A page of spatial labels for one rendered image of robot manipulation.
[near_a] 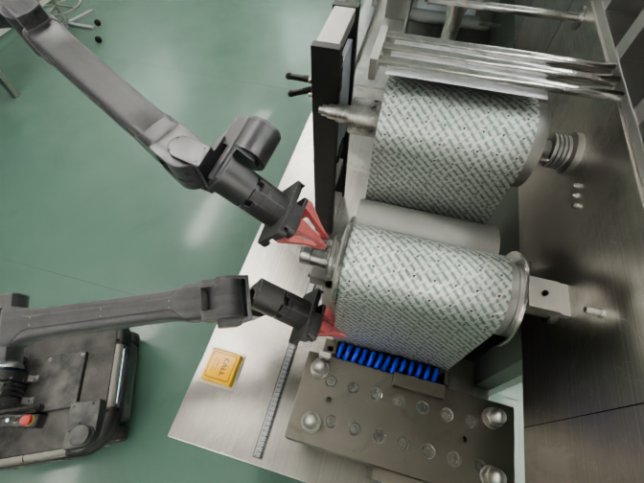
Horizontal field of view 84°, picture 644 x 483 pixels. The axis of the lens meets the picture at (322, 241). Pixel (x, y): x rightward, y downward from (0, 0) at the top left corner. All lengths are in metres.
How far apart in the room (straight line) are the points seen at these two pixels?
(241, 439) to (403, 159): 0.65
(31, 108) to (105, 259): 1.64
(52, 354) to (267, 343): 1.21
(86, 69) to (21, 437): 1.48
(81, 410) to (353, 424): 1.22
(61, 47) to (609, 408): 0.88
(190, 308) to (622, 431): 0.57
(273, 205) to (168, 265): 1.69
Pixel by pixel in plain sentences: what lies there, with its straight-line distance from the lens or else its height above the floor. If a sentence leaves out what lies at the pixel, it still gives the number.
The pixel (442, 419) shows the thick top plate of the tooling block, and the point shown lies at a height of 1.03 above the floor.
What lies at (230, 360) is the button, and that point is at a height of 0.92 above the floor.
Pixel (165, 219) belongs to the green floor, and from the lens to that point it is 2.37.
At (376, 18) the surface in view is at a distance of 1.41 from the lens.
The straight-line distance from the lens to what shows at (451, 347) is 0.67.
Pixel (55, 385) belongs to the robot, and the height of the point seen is 0.26.
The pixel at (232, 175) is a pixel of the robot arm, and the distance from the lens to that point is 0.51.
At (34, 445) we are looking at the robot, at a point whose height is 0.24.
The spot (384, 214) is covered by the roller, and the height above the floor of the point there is 1.23.
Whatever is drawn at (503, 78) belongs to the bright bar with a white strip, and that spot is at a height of 1.45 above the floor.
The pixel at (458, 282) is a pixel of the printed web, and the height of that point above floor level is 1.31.
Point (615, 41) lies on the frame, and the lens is 0.79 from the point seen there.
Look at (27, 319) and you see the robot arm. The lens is 0.74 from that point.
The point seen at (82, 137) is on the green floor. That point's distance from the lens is 3.16.
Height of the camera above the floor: 1.76
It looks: 58 degrees down
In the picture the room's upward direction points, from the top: straight up
